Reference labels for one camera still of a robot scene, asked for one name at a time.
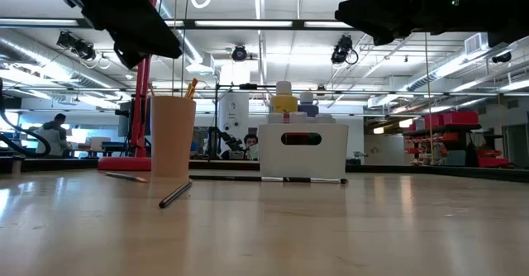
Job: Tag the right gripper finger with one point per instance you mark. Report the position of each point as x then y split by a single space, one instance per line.
384 7
384 39

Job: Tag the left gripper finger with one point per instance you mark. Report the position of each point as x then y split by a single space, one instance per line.
144 36
128 57

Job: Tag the teal paint bottle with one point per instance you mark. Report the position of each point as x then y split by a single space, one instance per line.
324 118

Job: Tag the large dark blue paint bottle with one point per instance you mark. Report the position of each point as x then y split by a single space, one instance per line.
308 106

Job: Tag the red-brown paint bottle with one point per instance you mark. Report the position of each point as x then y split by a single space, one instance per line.
297 117

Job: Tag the large yellow paint bottle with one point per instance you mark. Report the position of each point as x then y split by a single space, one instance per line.
284 100

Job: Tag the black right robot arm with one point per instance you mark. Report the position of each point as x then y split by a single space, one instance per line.
512 11

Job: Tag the red desk lamp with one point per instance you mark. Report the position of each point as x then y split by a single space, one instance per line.
142 102

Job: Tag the black ceiling spotlights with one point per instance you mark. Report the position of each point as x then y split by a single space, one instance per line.
78 49

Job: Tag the dark grey monitor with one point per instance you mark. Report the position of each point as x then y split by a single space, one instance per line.
124 121

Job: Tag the peach plastic cup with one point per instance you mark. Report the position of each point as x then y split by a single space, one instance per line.
173 135

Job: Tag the red storage bins rack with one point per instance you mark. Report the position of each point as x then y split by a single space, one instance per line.
458 117

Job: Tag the person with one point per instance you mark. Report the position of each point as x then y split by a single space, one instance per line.
250 144
53 137

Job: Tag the white cylindrical tank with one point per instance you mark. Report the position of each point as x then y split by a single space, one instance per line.
233 115

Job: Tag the thin brush tan tip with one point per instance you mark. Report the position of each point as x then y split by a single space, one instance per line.
124 177

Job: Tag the black stand with machine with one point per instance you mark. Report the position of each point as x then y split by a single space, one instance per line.
227 140

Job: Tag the white plastic bin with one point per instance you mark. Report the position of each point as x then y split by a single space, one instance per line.
303 160

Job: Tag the small black ceiling camera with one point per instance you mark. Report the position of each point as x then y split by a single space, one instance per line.
502 57

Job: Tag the black dome ceiling camera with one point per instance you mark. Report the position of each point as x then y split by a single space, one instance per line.
239 53

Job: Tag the small grey post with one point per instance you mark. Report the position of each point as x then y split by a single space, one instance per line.
16 165

